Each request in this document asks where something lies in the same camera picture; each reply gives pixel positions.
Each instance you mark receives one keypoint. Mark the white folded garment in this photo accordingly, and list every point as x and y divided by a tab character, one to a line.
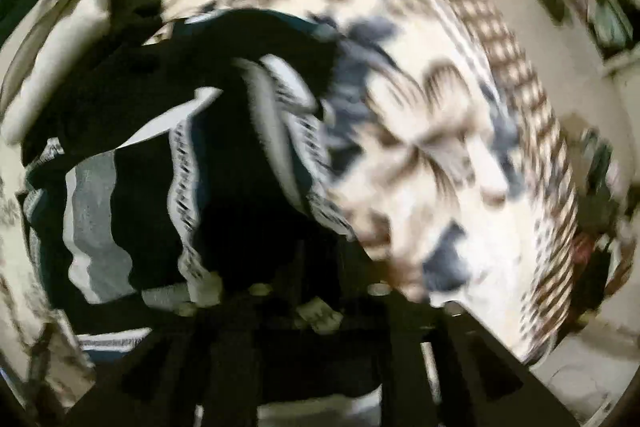
55	67

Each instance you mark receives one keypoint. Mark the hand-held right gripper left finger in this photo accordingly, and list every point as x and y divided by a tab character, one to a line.
225	337

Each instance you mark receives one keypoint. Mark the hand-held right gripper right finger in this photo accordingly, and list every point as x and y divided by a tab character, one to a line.
405	327

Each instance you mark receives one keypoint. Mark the floral bed sheet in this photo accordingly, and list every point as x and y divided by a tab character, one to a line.
440	147

